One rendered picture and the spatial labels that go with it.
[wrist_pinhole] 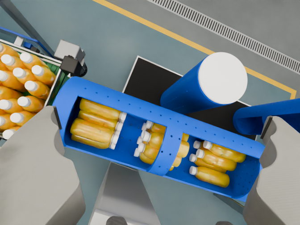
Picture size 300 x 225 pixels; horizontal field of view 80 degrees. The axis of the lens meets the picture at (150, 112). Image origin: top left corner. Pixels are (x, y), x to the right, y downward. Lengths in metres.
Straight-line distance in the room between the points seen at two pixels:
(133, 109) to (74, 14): 1.73
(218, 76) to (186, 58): 1.18
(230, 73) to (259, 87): 1.50
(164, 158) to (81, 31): 1.75
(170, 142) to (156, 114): 0.12
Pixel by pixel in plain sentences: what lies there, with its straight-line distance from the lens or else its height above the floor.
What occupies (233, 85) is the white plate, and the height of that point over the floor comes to 1.04.
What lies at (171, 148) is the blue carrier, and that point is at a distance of 0.68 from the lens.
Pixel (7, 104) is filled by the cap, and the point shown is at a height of 1.09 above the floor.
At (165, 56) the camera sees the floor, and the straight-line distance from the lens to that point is 2.10.
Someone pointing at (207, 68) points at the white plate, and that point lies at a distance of 1.00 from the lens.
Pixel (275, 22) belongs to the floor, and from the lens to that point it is 3.01.
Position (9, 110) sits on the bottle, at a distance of 0.94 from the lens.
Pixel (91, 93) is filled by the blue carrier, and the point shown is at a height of 1.21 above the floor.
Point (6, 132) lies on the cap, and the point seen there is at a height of 1.09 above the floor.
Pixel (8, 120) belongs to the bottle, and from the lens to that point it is 0.94.
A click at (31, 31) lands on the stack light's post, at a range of 1.30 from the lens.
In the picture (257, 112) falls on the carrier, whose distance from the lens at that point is 1.82.
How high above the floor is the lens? 1.88
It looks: 79 degrees down
